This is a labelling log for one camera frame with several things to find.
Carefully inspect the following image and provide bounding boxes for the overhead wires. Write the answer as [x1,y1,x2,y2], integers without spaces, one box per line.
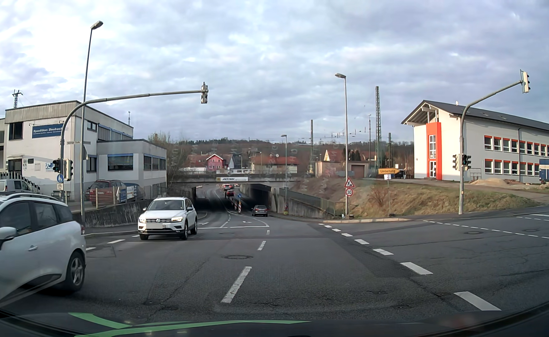
[274,126,415,144]

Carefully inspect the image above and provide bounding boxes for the yellow direction sign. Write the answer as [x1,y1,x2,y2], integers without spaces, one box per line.
[378,168,400,209]

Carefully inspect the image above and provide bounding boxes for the small brown building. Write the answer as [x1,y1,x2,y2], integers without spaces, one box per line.
[315,160,371,179]

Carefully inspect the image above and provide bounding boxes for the concrete railway bridge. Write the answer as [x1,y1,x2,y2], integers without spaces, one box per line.
[171,173,303,184]

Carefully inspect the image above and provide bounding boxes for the grey asphalt road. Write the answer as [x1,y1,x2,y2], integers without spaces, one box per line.
[3,185,549,324]

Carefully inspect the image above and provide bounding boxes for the metal railing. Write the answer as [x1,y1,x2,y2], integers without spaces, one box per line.
[278,187,346,218]

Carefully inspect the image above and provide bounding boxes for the bare tree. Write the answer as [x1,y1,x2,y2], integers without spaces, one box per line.
[148,132,192,186]

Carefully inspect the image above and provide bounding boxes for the grass bank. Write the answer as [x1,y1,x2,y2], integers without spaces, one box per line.
[293,177,544,219]

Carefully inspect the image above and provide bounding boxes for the group of houses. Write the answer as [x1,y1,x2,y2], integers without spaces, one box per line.
[181,150,378,176]

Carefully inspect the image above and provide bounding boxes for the white van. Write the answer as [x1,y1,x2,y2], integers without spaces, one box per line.
[0,179,34,194]

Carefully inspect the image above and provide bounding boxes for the tall lamp post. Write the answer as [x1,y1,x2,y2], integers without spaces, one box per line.
[79,21,104,223]

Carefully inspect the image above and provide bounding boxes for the lamp post with road signs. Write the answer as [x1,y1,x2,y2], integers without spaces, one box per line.
[335,73,355,219]

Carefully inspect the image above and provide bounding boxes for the lattice pylon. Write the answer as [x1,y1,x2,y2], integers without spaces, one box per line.
[375,86,382,170]

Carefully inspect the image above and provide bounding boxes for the white suv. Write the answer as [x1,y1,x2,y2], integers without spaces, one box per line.
[138,197,198,241]

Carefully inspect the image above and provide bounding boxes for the white building with orange stripe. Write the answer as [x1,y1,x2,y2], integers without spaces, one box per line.
[401,100,549,184]

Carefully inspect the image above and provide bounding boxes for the white and grey office building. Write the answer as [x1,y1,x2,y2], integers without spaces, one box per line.
[0,100,168,202]

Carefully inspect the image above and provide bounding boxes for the silver hatchback car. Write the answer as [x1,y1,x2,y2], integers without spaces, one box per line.
[0,192,87,308]

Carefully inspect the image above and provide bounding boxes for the dark red parked car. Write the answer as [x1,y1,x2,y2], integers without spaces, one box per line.
[86,180,129,206]

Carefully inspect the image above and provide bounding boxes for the car's own bonnet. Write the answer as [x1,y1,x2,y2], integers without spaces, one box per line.
[0,289,549,337]

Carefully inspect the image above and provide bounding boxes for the concrete retaining wall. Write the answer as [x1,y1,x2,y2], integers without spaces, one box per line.
[71,186,197,228]

